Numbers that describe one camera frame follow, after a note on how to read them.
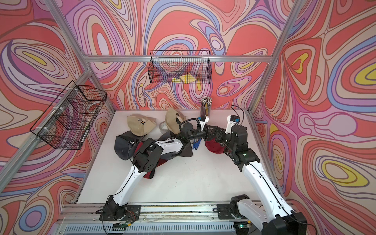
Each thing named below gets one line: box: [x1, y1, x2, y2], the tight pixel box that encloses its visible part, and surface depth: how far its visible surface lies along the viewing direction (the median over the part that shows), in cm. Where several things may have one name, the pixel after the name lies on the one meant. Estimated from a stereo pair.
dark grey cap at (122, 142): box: [114, 130, 140, 161], surface depth 97 cm
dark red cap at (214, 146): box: [204, 137, 226, 154], surface depth 97 cm
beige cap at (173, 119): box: [164, 107, 187, 135], surface depth 105 cm
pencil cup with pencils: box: [199, 95, 213, 118], surface depth 103 cm
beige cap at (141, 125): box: [126, 113, 157, 137], surface depth 104 cm
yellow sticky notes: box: [171, 73, 197, 84], surface depth 90 cm
